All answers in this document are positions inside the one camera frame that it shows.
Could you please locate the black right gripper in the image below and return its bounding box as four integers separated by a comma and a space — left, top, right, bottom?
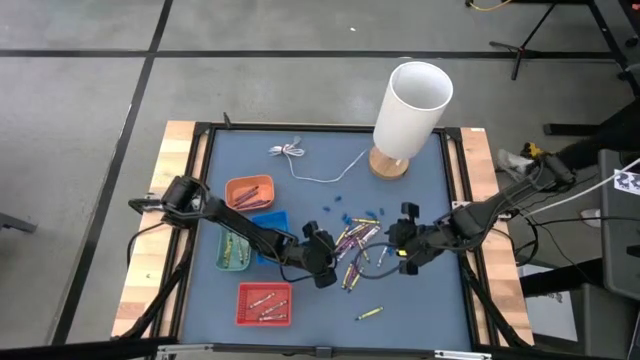
384, 202, 441, 276

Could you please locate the green plastic bin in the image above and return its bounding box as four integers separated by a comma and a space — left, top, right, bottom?
215, 227, 254, 273

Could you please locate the black metal table frame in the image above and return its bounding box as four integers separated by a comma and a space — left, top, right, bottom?
149, 121, 503, 360

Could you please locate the light wooden table plank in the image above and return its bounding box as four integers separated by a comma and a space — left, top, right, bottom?
110, 119, 202, 339
459, 127, 535, 346

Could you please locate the thin yellow cable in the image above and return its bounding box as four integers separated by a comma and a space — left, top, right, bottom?
465, 0, 515, 12

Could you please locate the blue-grey table mat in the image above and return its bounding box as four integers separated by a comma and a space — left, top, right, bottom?
179, 128, 474, 351

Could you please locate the black tripod stand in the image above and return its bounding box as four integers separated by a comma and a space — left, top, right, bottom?
488, 0, 632, 81

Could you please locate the white fiducial tag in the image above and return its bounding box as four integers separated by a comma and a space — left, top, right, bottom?
613, 168, 640, 196

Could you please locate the black floor cable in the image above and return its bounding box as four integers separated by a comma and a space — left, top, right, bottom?
519, 214, 640, 229

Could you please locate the thick white cable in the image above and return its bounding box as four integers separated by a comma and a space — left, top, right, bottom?
519, 157, 640, 220

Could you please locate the black beam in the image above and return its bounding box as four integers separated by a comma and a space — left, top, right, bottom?
519, 258, 606, 297

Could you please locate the silver metal bracket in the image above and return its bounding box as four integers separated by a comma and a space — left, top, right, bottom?
433, 349, 494, 360
156, 343, 202, 360

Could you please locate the black stand base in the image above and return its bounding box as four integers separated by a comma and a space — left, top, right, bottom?
543, 122, 601, 137

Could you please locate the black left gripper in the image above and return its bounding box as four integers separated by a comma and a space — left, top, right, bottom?
298, 220, 348, 290

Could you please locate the person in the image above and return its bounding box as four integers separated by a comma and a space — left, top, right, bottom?
554, 97, 640, 171

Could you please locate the dark grey stand foot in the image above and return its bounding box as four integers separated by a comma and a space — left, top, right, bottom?
0, 212, 38, 234

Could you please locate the white lamp cord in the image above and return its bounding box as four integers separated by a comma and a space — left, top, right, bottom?
268, 135, 369, 184

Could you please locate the blue slotted plastic basket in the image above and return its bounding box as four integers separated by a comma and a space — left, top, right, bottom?
250, 209, 291, 266

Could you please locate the red slotted plastic basket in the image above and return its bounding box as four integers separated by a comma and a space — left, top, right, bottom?
234, 281, 294, 328

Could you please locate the light grey box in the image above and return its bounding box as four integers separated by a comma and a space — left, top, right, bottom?
519, 264, 581, 344

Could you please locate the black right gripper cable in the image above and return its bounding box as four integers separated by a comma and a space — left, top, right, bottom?
351, 241, 404, 281

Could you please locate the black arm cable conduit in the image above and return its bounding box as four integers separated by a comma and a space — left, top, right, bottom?
462, 234, 532, 349
119, 227, 199, 342

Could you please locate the orange plastic bin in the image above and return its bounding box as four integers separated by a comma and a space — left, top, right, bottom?
224, 173, 276, 211

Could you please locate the white shade wooden base lamp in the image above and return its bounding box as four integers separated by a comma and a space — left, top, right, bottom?
368, 60, 455, 181

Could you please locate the grey cabinet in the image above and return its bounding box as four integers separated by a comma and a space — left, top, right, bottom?
598, 148, 640, 301

